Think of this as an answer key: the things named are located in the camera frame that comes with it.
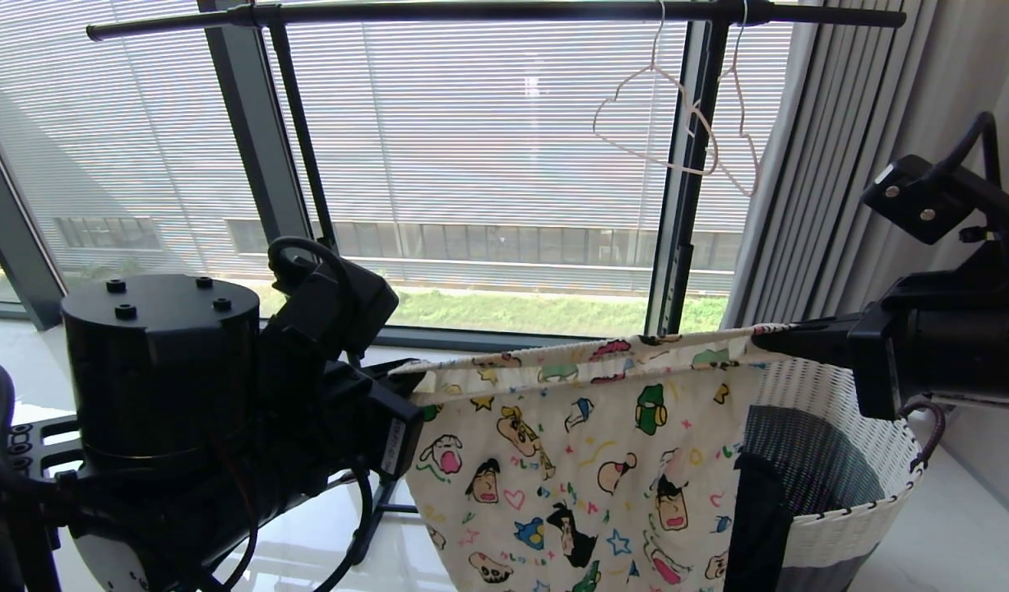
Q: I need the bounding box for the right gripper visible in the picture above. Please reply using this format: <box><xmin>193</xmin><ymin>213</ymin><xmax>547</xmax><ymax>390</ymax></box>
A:
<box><xmin>848</xmin><ymin>303</ymin><xmax>1009</xmax><ymax>422</ymax></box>

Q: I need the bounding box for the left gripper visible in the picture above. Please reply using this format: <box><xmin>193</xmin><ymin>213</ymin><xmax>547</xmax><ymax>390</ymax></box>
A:
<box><xmin>262</xmin><ymin>366</ymin><xmax>428</xmax><ymax>515</ymax></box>

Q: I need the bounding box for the cream printed garment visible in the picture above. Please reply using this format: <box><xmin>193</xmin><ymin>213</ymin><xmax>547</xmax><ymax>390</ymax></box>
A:
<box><xmin>389</xmin><ymin>323</ymin><xmax>801</xmax><ymax>592</ymax></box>

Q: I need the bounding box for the pink clothes hanger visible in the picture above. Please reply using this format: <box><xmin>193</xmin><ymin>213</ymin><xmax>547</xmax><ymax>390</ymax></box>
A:
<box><xmin>593</xmin><ymin>0</ymin><xmax>720</xmax><ymax>177</ymax></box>
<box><xmin>689</xmin><ymin>0</ymin><xmax>761</xmax><ymax>199</ymax></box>

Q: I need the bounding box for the white laundry basket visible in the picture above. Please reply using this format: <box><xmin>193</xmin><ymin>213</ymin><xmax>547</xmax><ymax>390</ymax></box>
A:
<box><xmin>743</xmin><ymin>355</ymin><xmax>947</xmax><ymax>592</ymax></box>

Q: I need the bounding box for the black clothes rack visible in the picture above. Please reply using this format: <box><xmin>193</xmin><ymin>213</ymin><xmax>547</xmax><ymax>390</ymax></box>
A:
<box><xmin>86</xmin><ymin>0</ymin><xmax>908</xmax><ymax>568</ymax></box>

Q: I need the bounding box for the beige curtain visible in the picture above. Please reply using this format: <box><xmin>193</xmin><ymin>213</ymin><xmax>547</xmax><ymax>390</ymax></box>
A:
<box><xmin>722</xmin><ymin>0</ymin><xmax>1009</xmax><ymax>461</ymax></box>

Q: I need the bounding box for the black garment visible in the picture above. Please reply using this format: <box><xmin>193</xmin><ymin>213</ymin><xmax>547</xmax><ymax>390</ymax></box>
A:
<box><xmin>722</xmin><ymin>451</ymin><xmax>798</xmax><ymax>592</ymax></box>

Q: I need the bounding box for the window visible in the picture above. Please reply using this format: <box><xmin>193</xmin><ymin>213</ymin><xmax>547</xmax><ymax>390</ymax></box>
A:
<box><xmin>0</xmin><ymin>0</ymin><xmax>801</xmax><ymax>353</ymax></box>

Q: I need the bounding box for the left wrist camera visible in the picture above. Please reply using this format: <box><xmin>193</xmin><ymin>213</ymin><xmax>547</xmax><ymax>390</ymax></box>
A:
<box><xmin>266</xmin><ymin>247</ymin><xmax>400</xmax><ymax>364</ymax></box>

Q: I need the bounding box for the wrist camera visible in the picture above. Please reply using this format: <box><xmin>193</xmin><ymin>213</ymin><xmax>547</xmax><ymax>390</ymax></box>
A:
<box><xmin>860</xmin><ymin>155</ymin><xmax>1009</xmax><ymax>307</ymax></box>
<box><xmin>266</xmin><ymin>247</ymin><xmax>400</xmax><ymax>364</ymax></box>

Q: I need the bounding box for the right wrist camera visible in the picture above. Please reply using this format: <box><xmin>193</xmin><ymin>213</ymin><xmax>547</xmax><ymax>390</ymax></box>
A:
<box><xmin>860</xmin><ymin>155</ymin><xmax>1009</xmax><ymax>307</ymax></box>

